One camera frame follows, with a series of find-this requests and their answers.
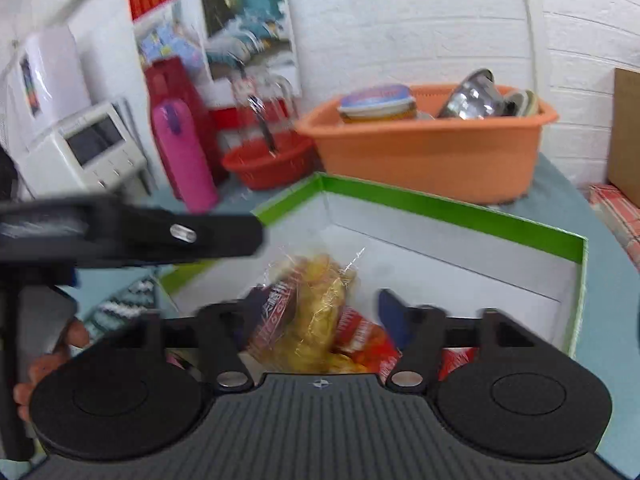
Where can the brown cardboard box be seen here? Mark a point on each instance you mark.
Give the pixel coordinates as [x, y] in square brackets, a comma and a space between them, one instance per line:
[624, 154]

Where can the green cardboard box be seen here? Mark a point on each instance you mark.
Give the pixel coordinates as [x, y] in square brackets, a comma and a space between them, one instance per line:
[428, 251]

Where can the red lion snack bag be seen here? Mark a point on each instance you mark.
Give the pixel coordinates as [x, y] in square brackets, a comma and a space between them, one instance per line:
[361, 346]

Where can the plaid blanket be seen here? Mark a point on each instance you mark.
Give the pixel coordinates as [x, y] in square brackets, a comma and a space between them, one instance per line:
[621, 217]

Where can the red fu wall calendar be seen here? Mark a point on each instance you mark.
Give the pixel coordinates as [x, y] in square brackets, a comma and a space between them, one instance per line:
[215, 39]

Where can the person's left hand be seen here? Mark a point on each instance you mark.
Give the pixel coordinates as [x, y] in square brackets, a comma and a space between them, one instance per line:
[75, 336]

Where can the red thermos jug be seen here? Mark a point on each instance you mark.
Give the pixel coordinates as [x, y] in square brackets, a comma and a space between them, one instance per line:
[168, 79]

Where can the clear galette cookie bag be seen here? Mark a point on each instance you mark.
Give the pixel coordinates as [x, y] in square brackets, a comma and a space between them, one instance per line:
[298, 321]

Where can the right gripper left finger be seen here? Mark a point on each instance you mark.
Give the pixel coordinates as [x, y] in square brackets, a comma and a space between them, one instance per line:
[223, 331]

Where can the orange plastic basin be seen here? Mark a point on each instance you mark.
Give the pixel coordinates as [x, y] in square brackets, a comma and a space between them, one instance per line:
[479, 161]

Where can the steel bowl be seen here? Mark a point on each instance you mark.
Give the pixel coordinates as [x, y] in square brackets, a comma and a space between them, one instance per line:
[477, 97]

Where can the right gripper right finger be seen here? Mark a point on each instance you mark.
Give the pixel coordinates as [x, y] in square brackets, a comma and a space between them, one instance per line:
[419, 333]

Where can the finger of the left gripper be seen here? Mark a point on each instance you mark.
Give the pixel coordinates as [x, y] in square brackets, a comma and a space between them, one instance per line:
[154, 237]

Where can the lidded container blue lid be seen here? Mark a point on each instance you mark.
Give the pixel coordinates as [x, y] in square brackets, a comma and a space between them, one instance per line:
[378, 104]

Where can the white water purifier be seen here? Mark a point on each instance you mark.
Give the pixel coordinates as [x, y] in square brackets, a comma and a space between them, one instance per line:
[45, 85]

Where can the red plastic basket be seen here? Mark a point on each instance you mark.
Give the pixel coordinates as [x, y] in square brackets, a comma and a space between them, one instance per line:
[260, 169]

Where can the white appliance with screen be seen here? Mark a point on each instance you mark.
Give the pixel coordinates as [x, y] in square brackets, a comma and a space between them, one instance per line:
[90, 152]

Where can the pink thermos bottle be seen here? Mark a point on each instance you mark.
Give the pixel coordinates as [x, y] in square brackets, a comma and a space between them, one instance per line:
[186, 161]

